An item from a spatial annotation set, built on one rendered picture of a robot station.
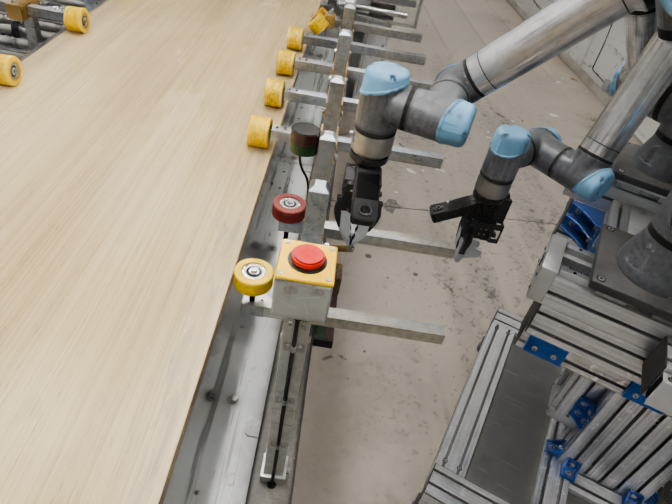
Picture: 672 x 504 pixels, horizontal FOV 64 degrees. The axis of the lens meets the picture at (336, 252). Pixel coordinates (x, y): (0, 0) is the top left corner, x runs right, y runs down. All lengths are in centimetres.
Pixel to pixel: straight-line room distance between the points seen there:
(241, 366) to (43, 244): 49
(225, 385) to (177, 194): 45
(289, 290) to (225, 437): 60
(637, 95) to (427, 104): 46
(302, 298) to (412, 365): 157
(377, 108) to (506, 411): 126
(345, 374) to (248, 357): 84
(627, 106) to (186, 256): 91
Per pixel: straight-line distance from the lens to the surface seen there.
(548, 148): 124
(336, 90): 133
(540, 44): 97
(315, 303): 64
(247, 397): 123
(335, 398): 201
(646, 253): 115
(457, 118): 89
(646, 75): 120
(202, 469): 115
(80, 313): 103
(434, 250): 132
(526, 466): 183
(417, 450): 197
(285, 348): 74
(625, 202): 162
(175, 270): 109
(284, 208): 125
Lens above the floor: 164
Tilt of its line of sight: 40 degrees down
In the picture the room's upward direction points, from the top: 12 degrees clockwise
